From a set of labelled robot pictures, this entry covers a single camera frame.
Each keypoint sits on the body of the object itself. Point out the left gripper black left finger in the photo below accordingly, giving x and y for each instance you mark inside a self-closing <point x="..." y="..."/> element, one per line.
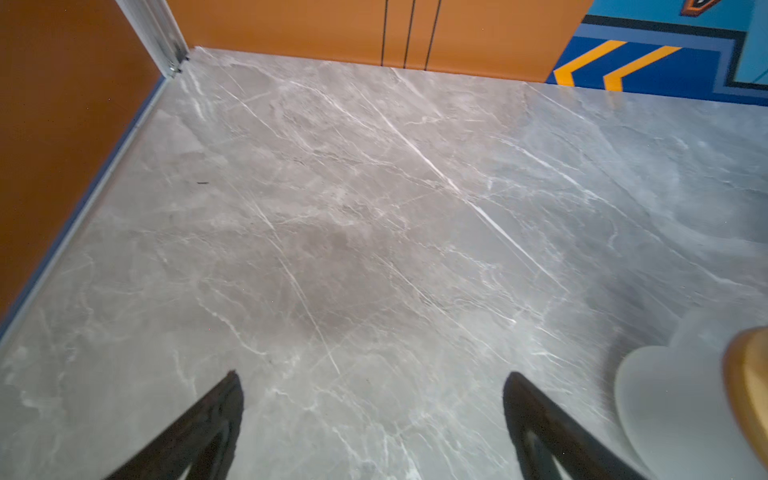
<point x="200" y="444"/>

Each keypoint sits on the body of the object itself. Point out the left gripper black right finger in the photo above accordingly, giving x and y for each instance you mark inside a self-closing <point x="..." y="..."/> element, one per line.
<point x="548" y="440"/>

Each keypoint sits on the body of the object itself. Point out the wooden ring dripper stand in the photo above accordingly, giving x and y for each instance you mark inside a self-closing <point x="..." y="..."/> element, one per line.
<point x="745" y="378"/>

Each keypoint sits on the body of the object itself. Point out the aluminium left corner post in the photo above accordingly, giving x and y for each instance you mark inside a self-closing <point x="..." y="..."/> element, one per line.
<point x="156" y="27"/>

